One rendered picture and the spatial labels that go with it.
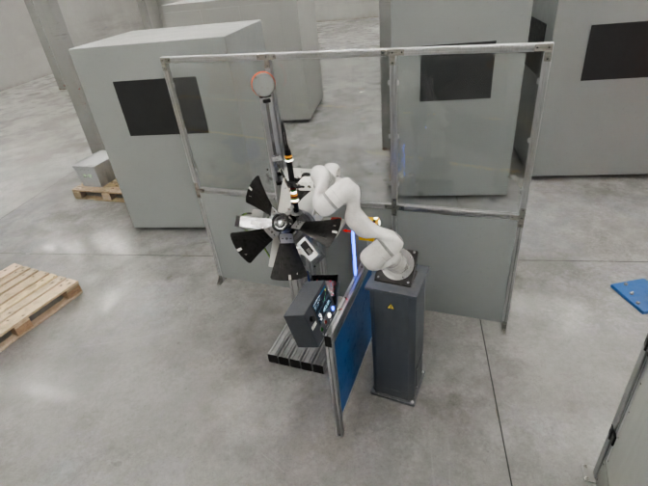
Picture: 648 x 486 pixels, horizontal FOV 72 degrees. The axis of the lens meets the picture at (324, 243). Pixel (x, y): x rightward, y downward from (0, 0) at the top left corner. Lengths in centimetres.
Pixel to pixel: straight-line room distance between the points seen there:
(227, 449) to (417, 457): 117
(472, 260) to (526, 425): 113
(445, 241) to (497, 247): 35
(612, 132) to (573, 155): 45
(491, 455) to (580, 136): 408
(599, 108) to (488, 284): 308
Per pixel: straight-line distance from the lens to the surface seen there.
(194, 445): 324
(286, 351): 348
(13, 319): 481
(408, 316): 265
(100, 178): 703
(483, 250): 337
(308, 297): 205
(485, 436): 312
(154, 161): 522
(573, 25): 572
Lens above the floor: 253
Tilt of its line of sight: 32 degrees down
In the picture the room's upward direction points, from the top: 6 degrees counter-clockwise
